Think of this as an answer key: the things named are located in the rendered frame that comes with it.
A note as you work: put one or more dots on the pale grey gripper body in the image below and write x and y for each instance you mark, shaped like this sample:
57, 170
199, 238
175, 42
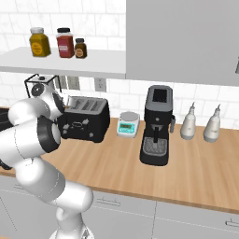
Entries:
71, 102

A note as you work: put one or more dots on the black coffee machine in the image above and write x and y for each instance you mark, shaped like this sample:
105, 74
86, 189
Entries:
157, 124

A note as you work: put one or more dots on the grey wall cupboard door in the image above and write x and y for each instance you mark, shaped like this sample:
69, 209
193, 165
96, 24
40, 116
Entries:
180, 40

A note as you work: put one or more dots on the white wall socket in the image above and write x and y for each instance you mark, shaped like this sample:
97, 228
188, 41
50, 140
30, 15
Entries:
100, 84

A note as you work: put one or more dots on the small brown spice jar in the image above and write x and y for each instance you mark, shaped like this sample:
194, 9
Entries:
80, 49

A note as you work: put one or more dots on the white squeeze bottle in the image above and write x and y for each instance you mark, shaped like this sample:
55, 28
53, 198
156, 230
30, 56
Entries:
188, 124
212, 127

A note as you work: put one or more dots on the grey toaster lever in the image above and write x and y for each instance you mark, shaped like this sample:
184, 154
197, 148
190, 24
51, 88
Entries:
66, 127

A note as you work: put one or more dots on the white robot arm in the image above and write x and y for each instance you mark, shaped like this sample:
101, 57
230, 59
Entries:
34, 174

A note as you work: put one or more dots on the grey wall switch plate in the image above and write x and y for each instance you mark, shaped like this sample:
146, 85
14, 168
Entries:
62, 82
73, 82

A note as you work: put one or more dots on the black toaster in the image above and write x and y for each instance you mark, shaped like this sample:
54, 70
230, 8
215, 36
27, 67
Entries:
90, 121

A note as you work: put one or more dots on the white kitchen scale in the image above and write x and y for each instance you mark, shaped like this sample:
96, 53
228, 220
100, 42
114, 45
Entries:
128, 125

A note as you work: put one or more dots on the yellow spice jar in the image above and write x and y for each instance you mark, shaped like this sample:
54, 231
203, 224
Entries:
39, 43

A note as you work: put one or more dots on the white wall shelf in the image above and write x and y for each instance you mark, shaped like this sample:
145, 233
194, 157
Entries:
93, 65

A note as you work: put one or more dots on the red spice jar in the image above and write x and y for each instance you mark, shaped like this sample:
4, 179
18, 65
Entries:
65, 43

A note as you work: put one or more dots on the black hob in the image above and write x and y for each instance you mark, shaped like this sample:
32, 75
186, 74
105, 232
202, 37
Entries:
3, 121

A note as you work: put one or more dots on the grey drawer front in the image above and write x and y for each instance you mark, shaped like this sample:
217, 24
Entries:
12, 211
124, 221
193, 222

